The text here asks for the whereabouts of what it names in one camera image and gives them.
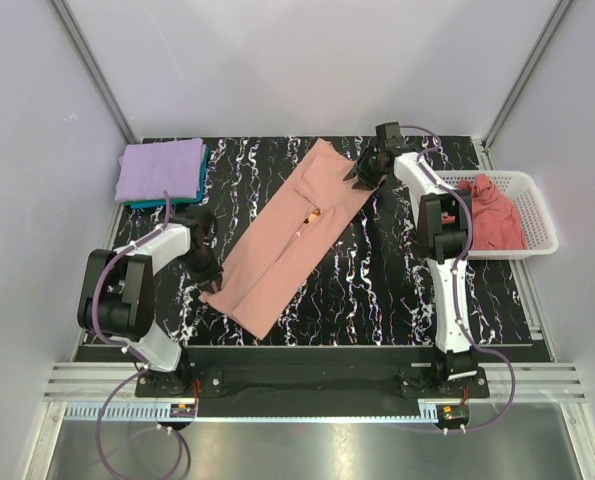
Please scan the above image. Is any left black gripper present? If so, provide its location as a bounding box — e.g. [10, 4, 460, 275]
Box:
[181, 244, 224, 294]

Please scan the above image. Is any pink printed t shirt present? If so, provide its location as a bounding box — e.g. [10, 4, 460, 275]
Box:
[200, 139, 372, 339]

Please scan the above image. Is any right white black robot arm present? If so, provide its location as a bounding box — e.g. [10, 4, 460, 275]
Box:
[344, 122, 478, 397]

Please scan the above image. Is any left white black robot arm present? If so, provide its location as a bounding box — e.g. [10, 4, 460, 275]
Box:
[77, 208, 223, 396]

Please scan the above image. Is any purple folded t shirt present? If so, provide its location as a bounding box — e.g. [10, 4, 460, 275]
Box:
[115, 138, 205, 203]

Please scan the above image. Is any teal folded t shirt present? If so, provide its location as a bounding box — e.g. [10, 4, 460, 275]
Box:
[122, 145, 210, 210]

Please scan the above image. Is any red crumpled t shirt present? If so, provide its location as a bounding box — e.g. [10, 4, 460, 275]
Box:
[457, 174, 528, 254]

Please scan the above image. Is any white plastic laundry basket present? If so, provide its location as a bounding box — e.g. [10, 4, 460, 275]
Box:
[438, 170, 559, 260]

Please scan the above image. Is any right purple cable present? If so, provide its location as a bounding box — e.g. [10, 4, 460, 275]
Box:
[399, 124, 516, 432]

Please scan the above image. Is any purple cable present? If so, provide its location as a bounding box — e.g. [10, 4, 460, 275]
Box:
[90, 189, 194, 479]
[399, 124, 516, 432]

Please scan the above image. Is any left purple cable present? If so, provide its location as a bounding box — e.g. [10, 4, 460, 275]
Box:
[90, 189, 194, 479]

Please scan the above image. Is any left white cable duct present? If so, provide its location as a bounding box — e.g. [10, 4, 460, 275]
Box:
[64, 402, 171, 422]

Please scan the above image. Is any white cable duct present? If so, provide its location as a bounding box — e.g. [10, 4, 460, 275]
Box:
[418, 403, 438, 422]
[64, 402, 171, 422]

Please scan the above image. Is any right white cable duct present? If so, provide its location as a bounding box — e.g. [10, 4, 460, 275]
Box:
[418, 403, 438, 422]

